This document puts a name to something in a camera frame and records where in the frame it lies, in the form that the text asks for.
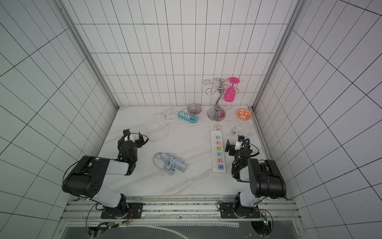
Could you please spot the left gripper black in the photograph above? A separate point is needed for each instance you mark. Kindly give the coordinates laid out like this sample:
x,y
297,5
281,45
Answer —
x,y
140,141

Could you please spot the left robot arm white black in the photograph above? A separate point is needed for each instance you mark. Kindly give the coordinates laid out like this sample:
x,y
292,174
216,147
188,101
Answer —
x,y
86,179

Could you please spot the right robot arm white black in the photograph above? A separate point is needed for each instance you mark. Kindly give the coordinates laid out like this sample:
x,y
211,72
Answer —
x,y
264,178

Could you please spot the white multicolour power strip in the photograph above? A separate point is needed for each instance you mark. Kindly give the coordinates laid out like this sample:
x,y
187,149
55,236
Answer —
x,y
217,152

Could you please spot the teal power strip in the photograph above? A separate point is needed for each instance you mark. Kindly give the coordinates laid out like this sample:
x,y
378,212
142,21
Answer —
x,y
188,117

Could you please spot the chrome glass holder stand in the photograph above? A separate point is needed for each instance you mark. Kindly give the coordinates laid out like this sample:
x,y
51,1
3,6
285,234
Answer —
x,y
216,113

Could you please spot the orange patterned bowl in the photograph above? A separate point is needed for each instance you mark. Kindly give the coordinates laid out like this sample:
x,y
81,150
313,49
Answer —
x,y
244,114

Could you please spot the purple striped glass bowl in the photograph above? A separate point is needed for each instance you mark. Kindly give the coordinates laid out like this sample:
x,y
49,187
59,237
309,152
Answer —
x,y
194,109

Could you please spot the pink wine glass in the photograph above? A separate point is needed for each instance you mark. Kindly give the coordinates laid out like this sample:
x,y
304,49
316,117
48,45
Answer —
x,y
232,90

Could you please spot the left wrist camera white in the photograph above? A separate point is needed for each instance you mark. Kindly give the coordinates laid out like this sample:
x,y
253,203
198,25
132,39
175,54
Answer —
x,y
131,138

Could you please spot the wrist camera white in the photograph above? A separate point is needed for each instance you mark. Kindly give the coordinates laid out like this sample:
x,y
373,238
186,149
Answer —
x,y
240,142
131,138

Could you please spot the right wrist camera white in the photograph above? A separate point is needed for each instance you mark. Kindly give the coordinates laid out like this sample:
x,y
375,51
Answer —
x,y
240,142

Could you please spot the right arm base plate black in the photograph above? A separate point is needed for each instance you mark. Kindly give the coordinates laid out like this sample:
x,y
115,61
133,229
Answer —
x,y
236,211

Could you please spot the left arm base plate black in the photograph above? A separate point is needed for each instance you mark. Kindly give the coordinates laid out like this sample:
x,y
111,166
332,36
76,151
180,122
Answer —
x,y
123,212

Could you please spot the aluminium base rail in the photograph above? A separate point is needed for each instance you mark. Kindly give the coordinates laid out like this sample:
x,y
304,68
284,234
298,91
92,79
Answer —
x,y
203,208

